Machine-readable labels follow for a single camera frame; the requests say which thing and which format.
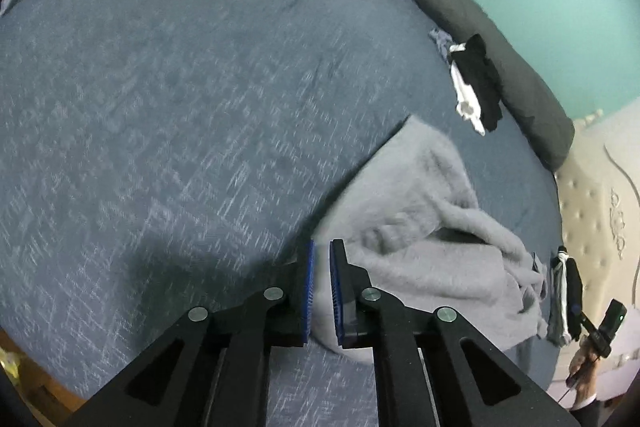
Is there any cream tufted headboard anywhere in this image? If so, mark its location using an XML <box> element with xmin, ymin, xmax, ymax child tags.
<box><xmin>552</xmin><ymin>109</ymin><xmax>640</xmax><ymax>403</ymax></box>

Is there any grey fleece garment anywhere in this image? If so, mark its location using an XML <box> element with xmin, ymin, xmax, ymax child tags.
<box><xmin>312</xmin><ymin>114</ymin><xmax>548</xmax><ymax>360</ymax></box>

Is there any wooden bed frame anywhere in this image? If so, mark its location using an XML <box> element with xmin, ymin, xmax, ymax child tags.
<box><xmin>0</xmin><ymin>327</ymin><xmax>88</xmax><ymax>415</ymax></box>

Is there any blue patterned bed cover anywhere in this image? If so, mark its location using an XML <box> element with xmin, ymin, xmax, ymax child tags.
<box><xmin>0</xmin><ymin>0</ymin><xmax>563</xmax><ymax>427</ymax></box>

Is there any person's right hand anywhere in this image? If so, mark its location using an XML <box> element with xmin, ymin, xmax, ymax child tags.
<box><xmin>567</xmin><ymin>342</ymin><xmax>601</xmax><ymax>390</ymax></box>

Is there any person's right forearm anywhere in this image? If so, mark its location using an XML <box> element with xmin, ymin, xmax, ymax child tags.
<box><xmin>570</xmin><ymin>377</ymin><xmax>613</xmax><ymax>427</ymax></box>

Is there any small blue-grey cloth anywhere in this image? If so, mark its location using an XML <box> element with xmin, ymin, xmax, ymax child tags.
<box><xmin>429</xmin><ymin>28</ymin><xmax>456</xmax><ymax>60</ymax></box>

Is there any crumpled black garment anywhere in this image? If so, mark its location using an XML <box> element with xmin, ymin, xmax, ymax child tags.
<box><xmin>462</xmin><ymin>33</ymin><xmax>503</xmax><ymax>131</ymax></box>

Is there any crumpled white garment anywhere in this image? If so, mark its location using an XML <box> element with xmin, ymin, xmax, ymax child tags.
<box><xmin>448</xmin><ymin>43</ymin><xmax>486</xmax><ymax>136</ymax></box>

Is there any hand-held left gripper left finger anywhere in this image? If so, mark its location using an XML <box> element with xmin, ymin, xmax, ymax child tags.
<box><xmin>65</xmin><ymin>239</ymin><xmax>316</xmax><ymax>427</ymax></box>

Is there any folded grey garment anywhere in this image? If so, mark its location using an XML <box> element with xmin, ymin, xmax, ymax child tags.
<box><xmin>546</xmin><ymin>267</ymin><xmax>568</xmax><ymax>348</ymax></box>

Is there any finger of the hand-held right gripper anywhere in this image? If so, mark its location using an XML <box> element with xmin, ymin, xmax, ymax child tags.
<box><xmin>570</xmin><ymin>304</ymin><xmax>598</xmax><ymax>339</ymax></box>

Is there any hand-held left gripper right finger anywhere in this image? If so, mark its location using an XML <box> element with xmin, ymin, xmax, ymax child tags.
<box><xmin>328</xmin><ymin>238</ymin><xmax>581</xmax><ymax>427</ymax></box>

